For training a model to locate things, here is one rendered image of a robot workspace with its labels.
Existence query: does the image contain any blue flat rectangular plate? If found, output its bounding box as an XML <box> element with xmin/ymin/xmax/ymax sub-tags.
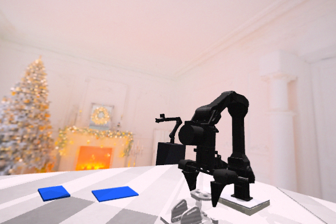
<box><xmin>38</xmin><ymin>186</ymin><xmax>70</xmax><ymax>202</ymax></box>
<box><xmin>92</xmin><ymin>186</ymin><xmax>139</xmax><ymax>202</ymax></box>

